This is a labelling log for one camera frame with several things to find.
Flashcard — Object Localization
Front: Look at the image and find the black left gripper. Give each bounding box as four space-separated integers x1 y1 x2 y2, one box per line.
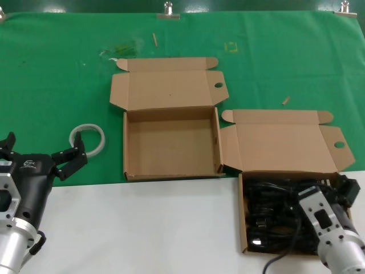
0 131 88 232

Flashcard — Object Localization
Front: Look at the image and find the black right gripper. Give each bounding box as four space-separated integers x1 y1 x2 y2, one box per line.
323 174 360 233

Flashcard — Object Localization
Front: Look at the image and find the cardboard box with open lid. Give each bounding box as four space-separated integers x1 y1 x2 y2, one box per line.
109 57 230 182
219 108 356 257

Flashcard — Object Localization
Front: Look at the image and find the white double-sided tape roll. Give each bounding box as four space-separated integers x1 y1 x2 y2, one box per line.
69 123 107 158

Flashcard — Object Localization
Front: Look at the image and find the green table cloth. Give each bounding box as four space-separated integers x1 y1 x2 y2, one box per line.
0 10 365 188

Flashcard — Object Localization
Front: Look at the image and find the clear plastic wrap scrap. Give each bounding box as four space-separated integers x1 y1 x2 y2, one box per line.
99 38 143 59

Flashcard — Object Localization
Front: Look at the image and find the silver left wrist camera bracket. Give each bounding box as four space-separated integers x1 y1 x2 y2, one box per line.
0 159 22 229

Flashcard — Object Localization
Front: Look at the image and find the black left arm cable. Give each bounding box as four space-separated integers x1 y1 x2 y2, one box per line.
28 230 47 256

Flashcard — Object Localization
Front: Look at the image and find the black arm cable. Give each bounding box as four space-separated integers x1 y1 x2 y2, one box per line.
28 230 47 256
263 211 305 274

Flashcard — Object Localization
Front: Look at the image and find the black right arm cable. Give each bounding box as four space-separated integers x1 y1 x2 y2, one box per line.
263 211 305 274

